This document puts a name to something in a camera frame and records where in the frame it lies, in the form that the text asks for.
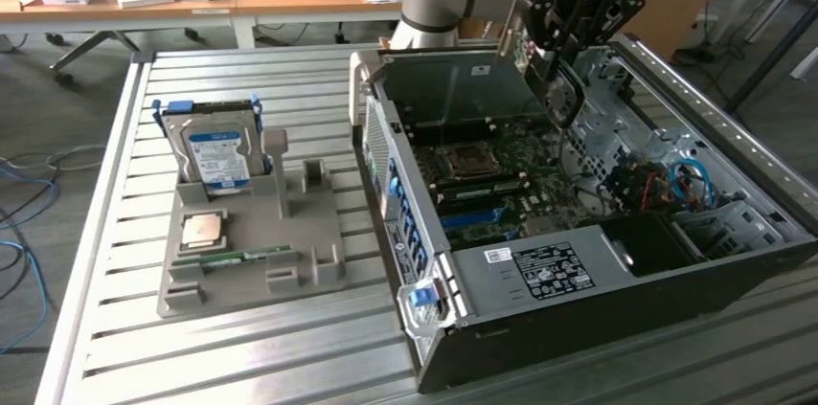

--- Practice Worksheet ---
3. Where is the CPU with copper lid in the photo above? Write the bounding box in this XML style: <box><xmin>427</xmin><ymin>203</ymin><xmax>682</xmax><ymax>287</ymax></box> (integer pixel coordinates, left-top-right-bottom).
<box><xmin>178</xmin><ymin>213</ymin><xmax>229</xmax><ymax>253</ymax></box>

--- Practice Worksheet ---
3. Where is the graphics card with black fan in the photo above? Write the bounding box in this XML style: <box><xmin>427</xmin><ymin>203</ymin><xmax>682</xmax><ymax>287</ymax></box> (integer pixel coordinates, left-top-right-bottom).
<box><xmin>495</xmin><ymin>0</ymin><xmax>588</xmax><ymax>131</ymax></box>

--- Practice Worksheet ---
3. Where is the red wire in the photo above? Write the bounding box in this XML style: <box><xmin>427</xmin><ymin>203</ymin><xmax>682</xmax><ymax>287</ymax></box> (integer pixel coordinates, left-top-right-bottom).
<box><xmin>643</xmin><ymin>169</ymin><xmax>674</xmax><ymax>211</ymax></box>

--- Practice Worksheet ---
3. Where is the grey metal disk bay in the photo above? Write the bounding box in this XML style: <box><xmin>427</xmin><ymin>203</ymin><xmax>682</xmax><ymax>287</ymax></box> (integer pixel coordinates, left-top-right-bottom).
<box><xmin>670</xmin><ymin>198</ymin><xmax>788</xmax><ymax>262</ymax></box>

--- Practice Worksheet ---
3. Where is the grey printed parts rack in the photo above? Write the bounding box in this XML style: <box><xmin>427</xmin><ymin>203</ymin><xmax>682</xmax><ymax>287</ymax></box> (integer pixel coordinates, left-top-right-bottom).
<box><xmin>156</xmin><ymin>129</ymin><xmax>349</xmax><ymax>320</ymax></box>

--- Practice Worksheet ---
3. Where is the green motherboard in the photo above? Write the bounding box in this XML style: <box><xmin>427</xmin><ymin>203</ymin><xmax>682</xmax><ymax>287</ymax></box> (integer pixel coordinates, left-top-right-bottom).
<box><xmin>408</xmin><ymin>118</ymin><xmax>619</xmax><ymax>252</ymax></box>

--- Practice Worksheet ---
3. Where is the black wire bundle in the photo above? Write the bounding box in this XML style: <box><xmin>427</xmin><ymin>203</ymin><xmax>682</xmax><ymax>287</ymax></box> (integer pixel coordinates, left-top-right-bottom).
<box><xmin>605</xmin><ymin>158</ymin><xmax>647</xmax><ymax>213</ymax></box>

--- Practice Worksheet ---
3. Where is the hard disk in blue caddy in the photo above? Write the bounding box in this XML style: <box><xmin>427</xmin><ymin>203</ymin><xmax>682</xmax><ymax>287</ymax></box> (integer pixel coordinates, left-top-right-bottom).
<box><xmin>150</xmin><ymin>94</ymin><xmax>277</xmax><ymax>196</ymax></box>

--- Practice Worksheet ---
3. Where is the perforated metal drive cage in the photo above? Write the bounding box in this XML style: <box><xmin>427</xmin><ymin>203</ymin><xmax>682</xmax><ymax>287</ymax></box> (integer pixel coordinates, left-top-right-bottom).
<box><xmin>557</xmin><ymin>46</ymin><xmax>647</xmax><ymax>186</ymax></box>

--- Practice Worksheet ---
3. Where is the blue SATA wire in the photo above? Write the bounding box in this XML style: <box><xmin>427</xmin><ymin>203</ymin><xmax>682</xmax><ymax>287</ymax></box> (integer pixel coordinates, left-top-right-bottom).
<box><xmin>670</xmin><ymin>158</ymin><xmax>718</xmax><ymax>211</ymax></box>

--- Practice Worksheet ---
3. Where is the grey power supply unit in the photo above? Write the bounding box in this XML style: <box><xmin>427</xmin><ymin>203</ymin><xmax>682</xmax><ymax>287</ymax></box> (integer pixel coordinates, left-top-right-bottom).
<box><xmin>448</xmin><ymin>225</ymin><xmax>642</xmax><ymax>319</ymax></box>

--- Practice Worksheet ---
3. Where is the blue floor cable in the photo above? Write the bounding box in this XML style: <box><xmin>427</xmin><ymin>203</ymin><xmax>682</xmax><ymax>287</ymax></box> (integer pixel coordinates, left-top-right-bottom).
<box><xmin>0</xmin><ymin>155</ymin><xmax>60</xmax><ymax>356</ymax></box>

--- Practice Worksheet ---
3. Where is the grey chipset heatsink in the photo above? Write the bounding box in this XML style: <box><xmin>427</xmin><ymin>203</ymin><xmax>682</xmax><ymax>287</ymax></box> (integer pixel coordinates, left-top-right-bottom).
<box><xmin>523</xmin><ymin>215</ymin><xmax>564</xmax><ymax>237</ymax></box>

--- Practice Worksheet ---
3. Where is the metal CPU socket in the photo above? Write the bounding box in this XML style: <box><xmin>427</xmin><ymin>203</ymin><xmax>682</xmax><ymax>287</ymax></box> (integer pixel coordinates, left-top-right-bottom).
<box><xmin>433</xmin><ymin>141</ymin><xmax>503</xmax><ymax>177</ymax></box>

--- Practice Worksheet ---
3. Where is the green RAM stick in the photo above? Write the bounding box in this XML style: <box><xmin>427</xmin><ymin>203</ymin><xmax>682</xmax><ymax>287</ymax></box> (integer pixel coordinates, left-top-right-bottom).
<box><xmin>170</xmin><ymin>245</ymin><xmax>292</xmax><ymax>268</ymax></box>

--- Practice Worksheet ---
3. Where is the dark RAM stick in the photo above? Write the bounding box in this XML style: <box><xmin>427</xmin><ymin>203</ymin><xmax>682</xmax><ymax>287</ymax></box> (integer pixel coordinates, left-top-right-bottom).
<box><xmin>437</xmin><ymin>178</ymin><xmax>524</xmax><ymax>199</ymax></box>

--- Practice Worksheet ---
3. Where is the blue expansion slot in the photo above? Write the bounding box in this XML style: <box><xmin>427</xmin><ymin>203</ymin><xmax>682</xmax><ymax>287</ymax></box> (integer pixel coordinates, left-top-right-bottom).
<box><xmin>439</xmin><ymin>210</ymin><xmax>520</xmax><ymax>239</ymax></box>

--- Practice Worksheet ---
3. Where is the blue case latch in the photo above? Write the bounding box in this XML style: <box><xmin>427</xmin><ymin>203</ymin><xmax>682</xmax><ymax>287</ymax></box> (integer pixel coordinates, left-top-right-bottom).
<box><xmin>407</xmin><ymin>281</ymin><xmax>449</xmax><ymax>311</ymax></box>

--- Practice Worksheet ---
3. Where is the black open PC case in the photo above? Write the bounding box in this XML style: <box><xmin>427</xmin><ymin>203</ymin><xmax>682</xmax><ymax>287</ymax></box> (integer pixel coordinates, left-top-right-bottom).
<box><xmin>348</xmin><ymin>33</ymin><xmax>818</xmax><ymax>395</ymax></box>

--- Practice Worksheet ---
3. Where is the grey floor cable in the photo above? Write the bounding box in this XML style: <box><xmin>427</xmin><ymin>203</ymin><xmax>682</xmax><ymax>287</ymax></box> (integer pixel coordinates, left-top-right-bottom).
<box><xmin>0</xmin><ymin>144</ymin><xmax>106</xmax><ymax>174</ymax></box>

